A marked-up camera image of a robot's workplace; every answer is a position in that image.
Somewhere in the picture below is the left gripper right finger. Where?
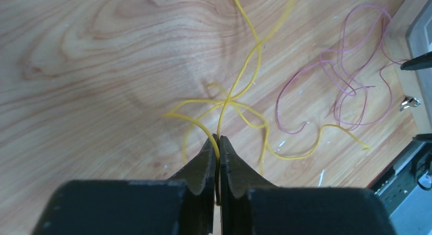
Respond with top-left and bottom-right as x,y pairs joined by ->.
219,136 -> 395,234

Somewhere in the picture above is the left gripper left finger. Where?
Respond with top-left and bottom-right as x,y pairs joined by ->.
32,139 -> 217,234

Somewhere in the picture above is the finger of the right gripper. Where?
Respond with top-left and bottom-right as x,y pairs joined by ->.
400,51 -> 432,71
413,133 -> 432,143

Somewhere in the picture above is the wooden chessboard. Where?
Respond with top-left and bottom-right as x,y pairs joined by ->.
385,0 -> 431,134

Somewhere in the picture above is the small metal board latch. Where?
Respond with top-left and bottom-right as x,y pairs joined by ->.
399,96 -> 421,112

